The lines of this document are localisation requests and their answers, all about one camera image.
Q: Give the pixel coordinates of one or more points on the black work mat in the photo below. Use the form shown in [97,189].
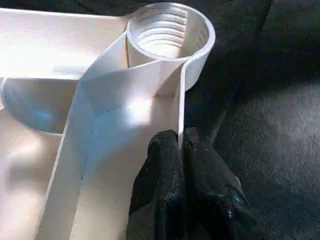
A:
[270,125]

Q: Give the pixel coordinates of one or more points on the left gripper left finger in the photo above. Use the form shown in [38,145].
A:
[160,200]

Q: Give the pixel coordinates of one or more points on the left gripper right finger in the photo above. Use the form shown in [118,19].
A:
[215,210]

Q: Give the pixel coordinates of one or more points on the white plastic table top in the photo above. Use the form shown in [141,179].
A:
[100,100]

